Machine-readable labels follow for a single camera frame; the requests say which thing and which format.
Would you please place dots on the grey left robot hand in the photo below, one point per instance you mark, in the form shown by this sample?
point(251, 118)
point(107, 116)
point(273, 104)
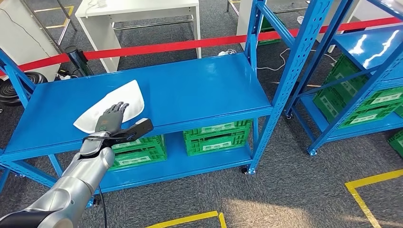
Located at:
point(108, 122)

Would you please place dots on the white curved shell part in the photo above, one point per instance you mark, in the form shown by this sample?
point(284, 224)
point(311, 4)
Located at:
point(122, 94)

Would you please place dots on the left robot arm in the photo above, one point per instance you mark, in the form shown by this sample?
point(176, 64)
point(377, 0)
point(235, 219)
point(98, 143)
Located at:
point(75, 182)

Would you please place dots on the blue metal shelf rack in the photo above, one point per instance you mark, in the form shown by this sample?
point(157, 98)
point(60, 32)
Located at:
point(189, 88)
point(368, 47)

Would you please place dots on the green plastic crate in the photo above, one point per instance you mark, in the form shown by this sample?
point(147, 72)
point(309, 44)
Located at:
point(396, 143)
point(329, 105)
point(267, 25)
point(346, 67)
point(217, 141)
point(144, 154)

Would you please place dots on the white table with chrome bar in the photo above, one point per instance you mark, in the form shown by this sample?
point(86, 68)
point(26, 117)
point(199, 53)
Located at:
point(97, 37)

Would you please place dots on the short red barrier belt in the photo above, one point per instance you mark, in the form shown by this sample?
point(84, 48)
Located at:
point(47, 61)

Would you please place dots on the black round ribbed base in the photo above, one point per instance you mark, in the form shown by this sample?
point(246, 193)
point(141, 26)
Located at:
point(15, 91)

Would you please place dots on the long red barrier belt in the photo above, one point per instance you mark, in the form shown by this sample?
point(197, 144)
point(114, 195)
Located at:
point(189, 44)

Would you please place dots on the pale grey cabinet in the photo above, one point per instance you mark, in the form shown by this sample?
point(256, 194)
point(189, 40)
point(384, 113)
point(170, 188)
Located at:
point(22, 37)

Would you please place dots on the white power adapter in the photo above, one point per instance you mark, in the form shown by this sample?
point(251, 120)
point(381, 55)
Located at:
point(225, 53)

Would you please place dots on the clear crumpled cup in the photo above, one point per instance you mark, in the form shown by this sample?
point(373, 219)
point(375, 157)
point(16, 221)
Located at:
point(301, 20)

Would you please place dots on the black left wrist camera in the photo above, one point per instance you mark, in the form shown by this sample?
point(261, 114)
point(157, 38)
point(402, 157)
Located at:
point(141, 129)

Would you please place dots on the black stanchion post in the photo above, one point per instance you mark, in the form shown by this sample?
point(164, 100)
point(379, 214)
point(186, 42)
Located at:
point(77, 59)

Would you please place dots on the chrome tube frame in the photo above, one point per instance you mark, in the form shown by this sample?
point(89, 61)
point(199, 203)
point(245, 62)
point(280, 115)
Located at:
point(64, 31)

